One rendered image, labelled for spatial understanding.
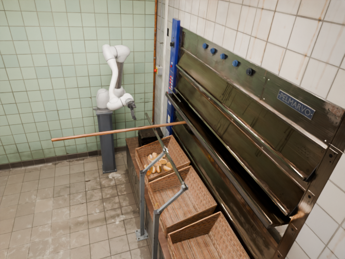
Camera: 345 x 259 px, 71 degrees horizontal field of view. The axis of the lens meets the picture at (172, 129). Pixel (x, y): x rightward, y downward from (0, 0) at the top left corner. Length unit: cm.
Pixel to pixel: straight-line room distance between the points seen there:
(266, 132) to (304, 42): 53
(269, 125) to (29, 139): 325
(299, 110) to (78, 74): 277
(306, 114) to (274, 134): 24
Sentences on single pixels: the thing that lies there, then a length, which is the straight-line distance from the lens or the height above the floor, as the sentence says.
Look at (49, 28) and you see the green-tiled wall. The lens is 335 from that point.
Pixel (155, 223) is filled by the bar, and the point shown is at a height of 84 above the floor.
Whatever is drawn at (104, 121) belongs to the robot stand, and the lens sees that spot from 327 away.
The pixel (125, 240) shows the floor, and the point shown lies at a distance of 302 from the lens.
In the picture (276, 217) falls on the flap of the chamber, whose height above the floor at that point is 140.
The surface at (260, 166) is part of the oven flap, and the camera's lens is 166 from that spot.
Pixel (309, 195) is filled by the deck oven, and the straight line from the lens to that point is 143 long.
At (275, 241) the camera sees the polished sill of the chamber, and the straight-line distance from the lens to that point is 177.
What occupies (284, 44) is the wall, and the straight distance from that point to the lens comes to 143.
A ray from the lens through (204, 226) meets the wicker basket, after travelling 227.
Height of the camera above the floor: 251
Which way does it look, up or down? 32 degrees down
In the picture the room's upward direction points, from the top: 4 degrees clockwise
